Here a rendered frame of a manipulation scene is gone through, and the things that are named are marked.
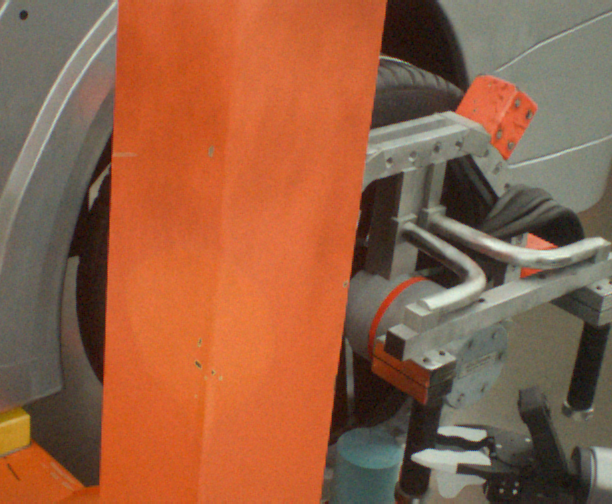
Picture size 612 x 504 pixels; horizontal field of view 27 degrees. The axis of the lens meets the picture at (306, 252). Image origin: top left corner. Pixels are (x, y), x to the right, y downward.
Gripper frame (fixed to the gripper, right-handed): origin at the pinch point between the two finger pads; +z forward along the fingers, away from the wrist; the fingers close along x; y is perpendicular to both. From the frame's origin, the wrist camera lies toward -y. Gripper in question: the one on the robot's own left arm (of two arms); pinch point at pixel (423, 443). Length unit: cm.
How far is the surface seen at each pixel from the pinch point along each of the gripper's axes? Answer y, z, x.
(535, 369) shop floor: 84, -48, 164
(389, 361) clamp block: -9.9, 5.4, 1.6
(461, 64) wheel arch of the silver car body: -27, -4, 67
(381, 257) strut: -11.2, 6.4, 26.6
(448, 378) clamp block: -9.6, -1.6, -0.2
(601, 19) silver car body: -31, -30, 91
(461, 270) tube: -17.2, -2.7, 13.1
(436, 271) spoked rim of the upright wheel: 0.5, -3.7, 47.9
